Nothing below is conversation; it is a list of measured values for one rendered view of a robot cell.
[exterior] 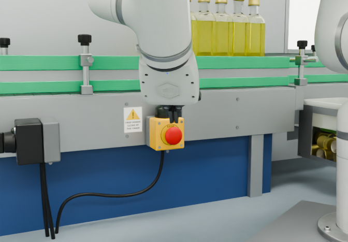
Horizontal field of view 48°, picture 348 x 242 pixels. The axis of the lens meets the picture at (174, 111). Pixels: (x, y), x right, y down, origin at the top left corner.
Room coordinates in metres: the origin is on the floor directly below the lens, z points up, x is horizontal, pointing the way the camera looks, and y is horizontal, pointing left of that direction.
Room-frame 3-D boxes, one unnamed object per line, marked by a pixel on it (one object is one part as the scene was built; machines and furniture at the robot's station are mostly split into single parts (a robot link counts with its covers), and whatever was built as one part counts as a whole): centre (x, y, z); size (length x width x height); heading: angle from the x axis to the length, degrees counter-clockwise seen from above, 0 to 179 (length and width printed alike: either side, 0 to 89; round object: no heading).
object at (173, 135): (0.85, 0.00, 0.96); 0.04 x 0.03 x 0.04; 114
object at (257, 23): (1.22, -0.24, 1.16); 0.06 x 0.06 x 0.21; 23
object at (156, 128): (0.89, 0.02, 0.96); 0.07 x 0.07 x 0.07; 24
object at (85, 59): (0.84, 0.18, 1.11); 0.07 x 0.04 x 0.13; 24
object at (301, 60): (1.12, -0.35, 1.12); 0.17 x 0.03 x 0.12; 24
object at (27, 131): (0.77, 0.28, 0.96); 0.08 x 0.08 x 0.08; 24
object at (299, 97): (1.14, -0.34, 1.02); 0.09 x 0.04 x 0.07; 24
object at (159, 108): (0.89, 0.02, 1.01); 0.05 x 0.05 x 0.03
